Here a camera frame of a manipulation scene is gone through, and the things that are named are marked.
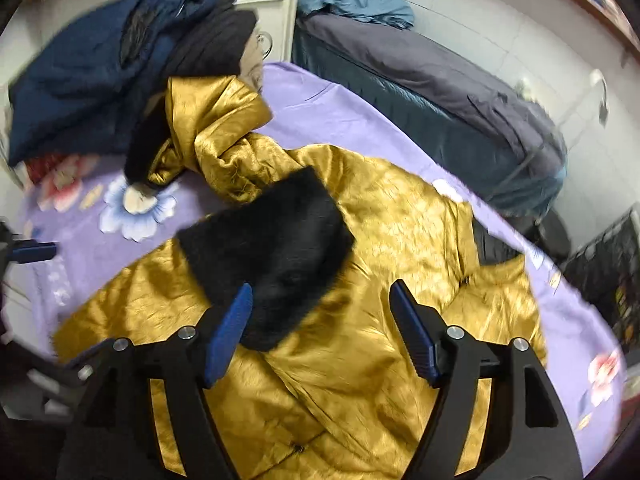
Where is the black round stool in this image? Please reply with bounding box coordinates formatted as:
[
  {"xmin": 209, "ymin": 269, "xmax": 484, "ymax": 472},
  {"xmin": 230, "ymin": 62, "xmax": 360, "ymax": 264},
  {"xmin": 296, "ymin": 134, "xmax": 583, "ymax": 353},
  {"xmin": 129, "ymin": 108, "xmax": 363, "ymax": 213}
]
[{"xmin": 535, "ymin": 210, "xmax": 571, "ymax": 261}]

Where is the black quilted garment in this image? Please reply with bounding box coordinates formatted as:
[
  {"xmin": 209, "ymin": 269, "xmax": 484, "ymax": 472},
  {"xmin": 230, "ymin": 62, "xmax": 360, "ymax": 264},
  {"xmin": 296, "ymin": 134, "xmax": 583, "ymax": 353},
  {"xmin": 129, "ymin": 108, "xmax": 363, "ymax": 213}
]
[{"xmin": 165, "ymin": 0, "xmax": 258, "ymax": 81}]

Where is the grey blanket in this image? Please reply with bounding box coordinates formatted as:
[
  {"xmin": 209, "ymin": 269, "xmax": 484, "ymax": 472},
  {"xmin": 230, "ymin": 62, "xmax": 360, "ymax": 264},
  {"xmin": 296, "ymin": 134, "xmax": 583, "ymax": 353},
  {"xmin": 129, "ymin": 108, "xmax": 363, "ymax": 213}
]
[{"xmin": 300, "ymin": 12, "xmax": 568, "ymax": 171}]

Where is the purple floral bed sheet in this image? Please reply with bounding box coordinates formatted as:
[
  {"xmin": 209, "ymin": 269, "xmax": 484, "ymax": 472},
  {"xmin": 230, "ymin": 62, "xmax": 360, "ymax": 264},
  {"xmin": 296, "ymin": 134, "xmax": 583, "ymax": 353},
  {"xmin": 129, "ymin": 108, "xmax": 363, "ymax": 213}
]
[{"xmin": 15, "ymin": 62, "xmax": 628, "ymax": 441}]

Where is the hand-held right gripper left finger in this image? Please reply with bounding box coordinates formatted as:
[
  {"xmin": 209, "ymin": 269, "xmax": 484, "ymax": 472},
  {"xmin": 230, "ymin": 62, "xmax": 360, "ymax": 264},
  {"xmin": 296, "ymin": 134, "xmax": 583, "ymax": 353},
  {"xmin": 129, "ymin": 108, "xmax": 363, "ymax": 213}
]
[{"xmin": 56, "ymin": 282, "xmax": 254, "ymax": 480}]

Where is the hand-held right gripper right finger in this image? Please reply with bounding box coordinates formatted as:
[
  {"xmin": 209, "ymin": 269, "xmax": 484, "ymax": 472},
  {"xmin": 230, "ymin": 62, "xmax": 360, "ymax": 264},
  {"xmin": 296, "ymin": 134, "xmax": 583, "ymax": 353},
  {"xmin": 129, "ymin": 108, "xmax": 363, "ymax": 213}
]
[{"xmin": 389, "ymin": 280, "xmax": 585, "ymax": 480}]

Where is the blue duvet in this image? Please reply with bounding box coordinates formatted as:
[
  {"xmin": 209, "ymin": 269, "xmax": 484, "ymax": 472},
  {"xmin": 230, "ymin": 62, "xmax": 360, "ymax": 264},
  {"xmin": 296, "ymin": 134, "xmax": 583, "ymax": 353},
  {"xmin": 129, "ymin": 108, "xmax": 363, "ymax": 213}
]
[{"xmin": 297, "ymin": 0, "xmax": 416, "ymax": 30}]

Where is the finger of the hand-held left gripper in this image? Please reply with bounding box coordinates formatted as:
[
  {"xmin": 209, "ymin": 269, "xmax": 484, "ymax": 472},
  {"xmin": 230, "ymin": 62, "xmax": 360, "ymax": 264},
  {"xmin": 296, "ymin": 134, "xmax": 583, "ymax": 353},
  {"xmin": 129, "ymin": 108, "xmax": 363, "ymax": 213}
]
[{"xmin": 0, "ymin": 222, "xmax": 58, "ymax": 267}]

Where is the navy blue padded jacket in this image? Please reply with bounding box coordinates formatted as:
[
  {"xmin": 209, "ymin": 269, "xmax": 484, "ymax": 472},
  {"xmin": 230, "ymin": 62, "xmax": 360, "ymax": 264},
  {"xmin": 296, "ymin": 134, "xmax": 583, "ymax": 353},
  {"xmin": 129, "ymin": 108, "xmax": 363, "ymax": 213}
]
[{"xmin": 7, "ymin": 0, "xmax": 221, "ymax": 166}]

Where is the massage bed grey cover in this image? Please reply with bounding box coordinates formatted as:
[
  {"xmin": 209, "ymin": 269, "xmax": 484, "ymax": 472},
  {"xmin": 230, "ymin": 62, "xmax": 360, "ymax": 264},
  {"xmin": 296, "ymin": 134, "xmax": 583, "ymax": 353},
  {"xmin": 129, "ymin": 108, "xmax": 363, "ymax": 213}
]
[{"xmin": 292, "ymin": 0, "xmax": 568, "ymax": 218}]

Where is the golden coat with black fur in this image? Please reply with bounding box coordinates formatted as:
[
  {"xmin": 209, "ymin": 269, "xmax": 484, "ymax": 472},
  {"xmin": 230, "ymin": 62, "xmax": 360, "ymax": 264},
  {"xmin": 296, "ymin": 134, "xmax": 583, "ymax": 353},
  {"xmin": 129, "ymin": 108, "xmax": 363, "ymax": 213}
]
[{"xmin": 52, "ymin": 75, "xmax": 548, "ymax": 480}]

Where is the beige pillow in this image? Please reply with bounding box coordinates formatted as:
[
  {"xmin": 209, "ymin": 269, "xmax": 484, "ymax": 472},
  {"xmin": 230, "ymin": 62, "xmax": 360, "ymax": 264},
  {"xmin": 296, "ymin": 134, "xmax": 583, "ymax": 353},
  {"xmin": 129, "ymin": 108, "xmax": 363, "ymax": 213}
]
[{"xmin": 240, "ymin": 30, "xmax": 266, "ymax": 91}]

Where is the black wire rack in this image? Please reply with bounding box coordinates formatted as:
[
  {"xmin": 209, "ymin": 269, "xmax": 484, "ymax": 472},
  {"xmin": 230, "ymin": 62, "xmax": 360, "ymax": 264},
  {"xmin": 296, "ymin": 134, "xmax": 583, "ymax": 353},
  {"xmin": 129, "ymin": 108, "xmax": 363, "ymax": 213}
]
[{"xmin": 560, "ymin": 210, "xmax": 640, "ymax": 341}]

